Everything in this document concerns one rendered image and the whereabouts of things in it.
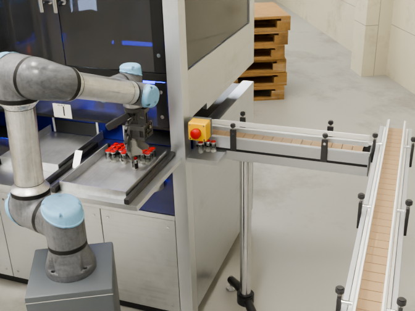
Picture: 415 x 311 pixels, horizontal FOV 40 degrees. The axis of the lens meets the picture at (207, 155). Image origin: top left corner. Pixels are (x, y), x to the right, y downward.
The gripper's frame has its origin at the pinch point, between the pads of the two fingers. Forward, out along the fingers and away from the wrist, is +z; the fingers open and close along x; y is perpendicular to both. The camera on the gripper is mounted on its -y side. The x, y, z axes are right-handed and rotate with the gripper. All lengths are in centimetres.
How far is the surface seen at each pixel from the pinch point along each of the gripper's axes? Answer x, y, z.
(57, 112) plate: 14.9, -41.6, -7.6
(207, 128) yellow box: 16.9, 23.6, -7.2
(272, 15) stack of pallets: 333, -30, 15
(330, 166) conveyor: 26, 69, 7
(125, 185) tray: -12.8, 2.7, 5.2
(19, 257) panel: 15, -76, 71
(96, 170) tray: -5.0, -13.6, 5.2
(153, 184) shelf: -9.1, 12.0, 5.4
